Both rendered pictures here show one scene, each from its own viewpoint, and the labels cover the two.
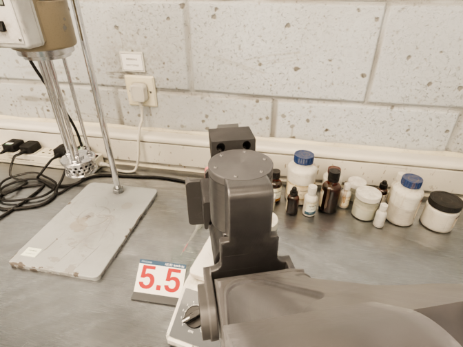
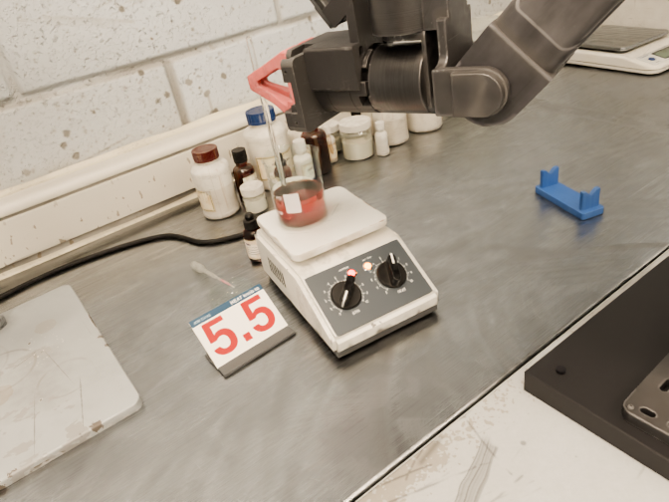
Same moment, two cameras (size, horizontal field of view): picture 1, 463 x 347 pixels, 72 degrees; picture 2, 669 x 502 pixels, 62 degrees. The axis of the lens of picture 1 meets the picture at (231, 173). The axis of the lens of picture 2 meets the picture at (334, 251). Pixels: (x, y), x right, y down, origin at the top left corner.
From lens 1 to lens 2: 0.39 m
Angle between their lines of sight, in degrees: 36
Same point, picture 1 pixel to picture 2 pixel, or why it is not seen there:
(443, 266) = (468, 145)
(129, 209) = (58, 326)
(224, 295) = (512, 18)
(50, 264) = (24, 455)
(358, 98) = (271, 19)
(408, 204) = not seen: hidden behind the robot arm
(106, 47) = not seen: outside the picture
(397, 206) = (389, 120)
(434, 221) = (426, 119)
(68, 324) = (178, 463)
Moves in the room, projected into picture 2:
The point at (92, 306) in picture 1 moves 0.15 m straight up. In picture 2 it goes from (181, 424) to (124, 298)
